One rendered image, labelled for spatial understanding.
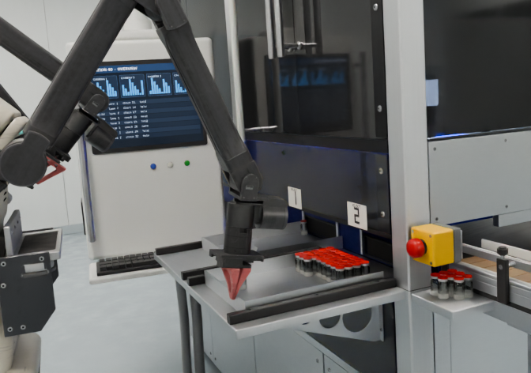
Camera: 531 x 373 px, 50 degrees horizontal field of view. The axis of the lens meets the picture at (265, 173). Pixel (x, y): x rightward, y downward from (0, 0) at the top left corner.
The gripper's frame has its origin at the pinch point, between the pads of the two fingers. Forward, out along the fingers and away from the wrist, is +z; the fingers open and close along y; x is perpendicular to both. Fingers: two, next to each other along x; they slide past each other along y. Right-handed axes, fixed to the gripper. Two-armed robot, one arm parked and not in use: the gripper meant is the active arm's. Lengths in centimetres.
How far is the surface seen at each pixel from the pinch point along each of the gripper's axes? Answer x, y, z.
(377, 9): -5, 26, -64
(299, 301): -7.5, 12.1, -0.5
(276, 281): 11.5, 15.7, 0.1
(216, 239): 54, 16, -2
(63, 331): 251, -4, 90
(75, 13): 542, 15, -157
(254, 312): -7.4, 1.9, 1.6
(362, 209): 4.5, 33.4, -19.2
